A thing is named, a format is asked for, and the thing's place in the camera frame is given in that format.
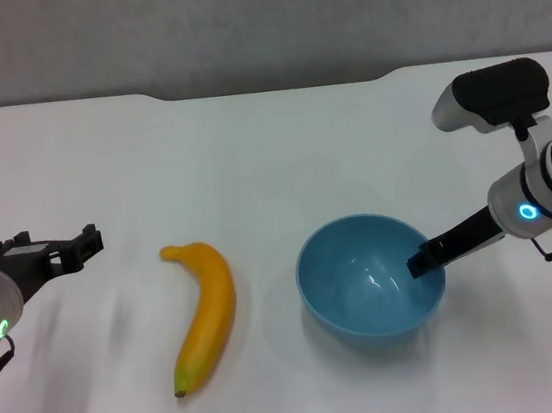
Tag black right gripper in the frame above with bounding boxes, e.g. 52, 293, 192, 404
400, 205, 509, 281

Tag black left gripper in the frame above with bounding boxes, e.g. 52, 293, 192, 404
0, 221, 110, 307

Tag blue bowl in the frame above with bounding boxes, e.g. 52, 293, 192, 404
289, 204, 455, 361

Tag yellow banana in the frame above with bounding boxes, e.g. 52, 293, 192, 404
155, 236, 249, 400

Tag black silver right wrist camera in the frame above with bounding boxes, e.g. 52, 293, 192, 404
425, 54, 552, 141

